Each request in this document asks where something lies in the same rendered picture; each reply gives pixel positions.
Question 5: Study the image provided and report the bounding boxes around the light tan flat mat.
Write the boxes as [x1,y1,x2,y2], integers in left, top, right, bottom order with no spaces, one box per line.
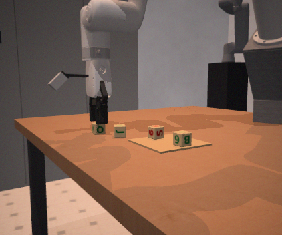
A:
[128,134,212,154]

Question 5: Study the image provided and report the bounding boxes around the cream toy letter block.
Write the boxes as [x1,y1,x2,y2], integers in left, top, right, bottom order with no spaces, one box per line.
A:
[148,125,164,140]
[114,124,126,138]
[92,122,106,135]
[173,130,192,147]

